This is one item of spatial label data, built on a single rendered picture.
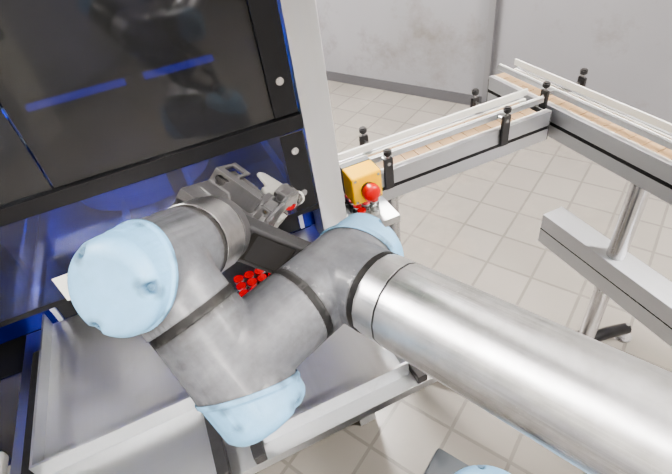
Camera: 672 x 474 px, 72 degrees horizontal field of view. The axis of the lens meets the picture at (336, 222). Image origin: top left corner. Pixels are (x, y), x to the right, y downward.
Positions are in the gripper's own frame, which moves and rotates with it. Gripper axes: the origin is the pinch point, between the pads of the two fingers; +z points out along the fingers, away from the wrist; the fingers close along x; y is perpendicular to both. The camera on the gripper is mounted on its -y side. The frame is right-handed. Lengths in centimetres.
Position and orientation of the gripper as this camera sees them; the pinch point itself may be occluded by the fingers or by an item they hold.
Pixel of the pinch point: (289, 206)
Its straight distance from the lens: 64.8
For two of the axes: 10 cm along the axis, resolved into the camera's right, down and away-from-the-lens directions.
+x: -5.5, 7.8, 3.0
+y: -8.1, -5.9, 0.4
